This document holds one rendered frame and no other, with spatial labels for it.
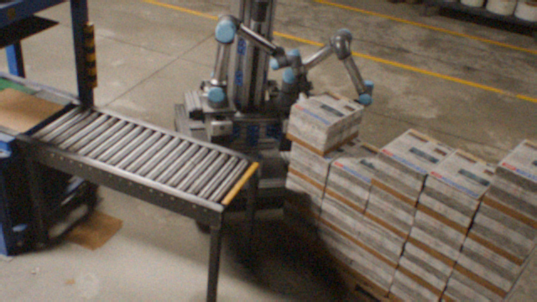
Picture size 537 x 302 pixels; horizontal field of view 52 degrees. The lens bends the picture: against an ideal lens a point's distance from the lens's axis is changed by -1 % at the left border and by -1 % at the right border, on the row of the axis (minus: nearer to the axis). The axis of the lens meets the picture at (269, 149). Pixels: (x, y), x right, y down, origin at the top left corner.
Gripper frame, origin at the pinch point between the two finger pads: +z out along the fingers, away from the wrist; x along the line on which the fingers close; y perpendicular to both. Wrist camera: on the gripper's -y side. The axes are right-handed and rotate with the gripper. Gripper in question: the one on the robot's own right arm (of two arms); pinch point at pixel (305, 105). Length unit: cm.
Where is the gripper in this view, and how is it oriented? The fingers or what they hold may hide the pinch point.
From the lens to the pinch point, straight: 349.2
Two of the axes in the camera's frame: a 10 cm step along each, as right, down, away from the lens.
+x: 6.6, -3.5, 6.6
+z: 2.8, 9.4, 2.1
